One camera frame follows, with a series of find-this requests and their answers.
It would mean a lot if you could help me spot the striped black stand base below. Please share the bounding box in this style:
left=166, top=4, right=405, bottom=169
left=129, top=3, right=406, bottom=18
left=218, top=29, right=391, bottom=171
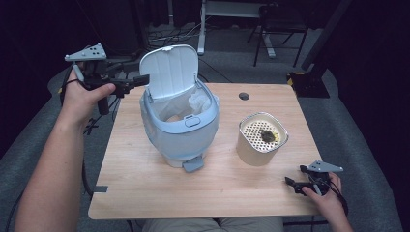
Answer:
left=286, top=70, right=331, bottom=99

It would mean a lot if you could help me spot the person's right leg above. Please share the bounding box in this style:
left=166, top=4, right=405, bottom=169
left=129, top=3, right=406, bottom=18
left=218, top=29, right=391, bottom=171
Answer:
left=218, top=217, right=284, bottom=232

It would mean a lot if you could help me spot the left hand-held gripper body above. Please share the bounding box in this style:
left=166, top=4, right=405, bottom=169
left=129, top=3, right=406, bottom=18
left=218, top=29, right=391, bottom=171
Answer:
left=64, top=43, right=134, bottom=116

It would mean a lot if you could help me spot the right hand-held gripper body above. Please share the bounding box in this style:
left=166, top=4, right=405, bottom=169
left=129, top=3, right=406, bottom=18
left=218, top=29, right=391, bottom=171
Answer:
left=304, top=159, right=344, bottom=196

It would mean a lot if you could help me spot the slanted dark metal pole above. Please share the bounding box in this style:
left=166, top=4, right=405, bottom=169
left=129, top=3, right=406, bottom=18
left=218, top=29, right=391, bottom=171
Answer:
left=300, top=0, right=353, bottom=73

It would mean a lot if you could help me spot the bundle of floor cables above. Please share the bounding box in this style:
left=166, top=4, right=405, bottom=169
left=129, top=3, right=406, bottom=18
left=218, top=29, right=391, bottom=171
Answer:
left=147, top=18, right=207, bottom=44

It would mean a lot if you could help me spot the beige canister with metal strainer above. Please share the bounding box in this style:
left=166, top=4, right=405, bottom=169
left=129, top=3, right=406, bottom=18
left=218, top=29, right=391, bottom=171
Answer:
left=236, top=111, right=289, bottom=167

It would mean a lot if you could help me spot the person's left leg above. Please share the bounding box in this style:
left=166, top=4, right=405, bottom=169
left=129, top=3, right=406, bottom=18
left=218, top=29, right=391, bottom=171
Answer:
left=138, top=217, right=218, bottom=232

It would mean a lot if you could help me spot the right hand-held gripper black cable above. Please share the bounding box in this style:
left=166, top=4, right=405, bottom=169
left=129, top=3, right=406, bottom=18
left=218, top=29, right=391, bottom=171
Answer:
left=308, top=174, right=349, bottom=218

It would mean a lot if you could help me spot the white plastic bin liner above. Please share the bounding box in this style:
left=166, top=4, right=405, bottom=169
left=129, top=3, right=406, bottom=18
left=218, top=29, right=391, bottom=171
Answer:
left=154, top=86, right=213, bottom=123

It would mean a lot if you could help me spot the dark wet food residue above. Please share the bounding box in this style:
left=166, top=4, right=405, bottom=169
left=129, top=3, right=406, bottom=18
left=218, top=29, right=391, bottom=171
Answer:
left=258, top=129, right=281, bottom=144

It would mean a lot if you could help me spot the hand-held gripper black cable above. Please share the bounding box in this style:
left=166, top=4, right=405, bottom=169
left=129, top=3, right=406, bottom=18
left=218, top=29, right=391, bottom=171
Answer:
left=59, top=63, right=95, bottom=198
left=308, top=174, right=349, bottom=218

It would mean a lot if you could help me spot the black chair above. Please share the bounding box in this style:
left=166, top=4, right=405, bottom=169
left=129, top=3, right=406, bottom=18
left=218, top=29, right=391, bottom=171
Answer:
left=247, top=2, right=309, bottom=69

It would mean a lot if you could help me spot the white desk frame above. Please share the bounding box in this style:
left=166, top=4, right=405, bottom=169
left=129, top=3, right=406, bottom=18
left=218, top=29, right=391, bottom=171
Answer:
left=196, top=0, right=278, bottom=60

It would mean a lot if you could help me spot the left hand-held gripper black cable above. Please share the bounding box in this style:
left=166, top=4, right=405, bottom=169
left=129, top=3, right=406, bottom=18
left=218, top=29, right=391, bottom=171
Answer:
left=59, top=63, right=95, bottom=198

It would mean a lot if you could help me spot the person's left hand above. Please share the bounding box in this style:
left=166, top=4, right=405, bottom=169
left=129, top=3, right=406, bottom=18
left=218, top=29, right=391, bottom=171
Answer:
left=59, top=68, right=116, bottom=128

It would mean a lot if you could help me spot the person's leg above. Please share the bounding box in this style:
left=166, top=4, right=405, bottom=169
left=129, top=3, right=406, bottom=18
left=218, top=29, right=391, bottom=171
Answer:
left=138, top=217, right=218, bottom=232
left=218, top=217, right=284, bottom=232

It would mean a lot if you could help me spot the blue white pedal trash bin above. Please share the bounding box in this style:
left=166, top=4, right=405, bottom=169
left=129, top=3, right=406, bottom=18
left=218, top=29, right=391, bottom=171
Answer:
left=138, top=43, right=221, bottom=174

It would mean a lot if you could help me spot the person's right hand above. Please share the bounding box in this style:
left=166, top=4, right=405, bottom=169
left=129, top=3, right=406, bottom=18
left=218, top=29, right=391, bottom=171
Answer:
left=301, top=172, right=347, bottom=223

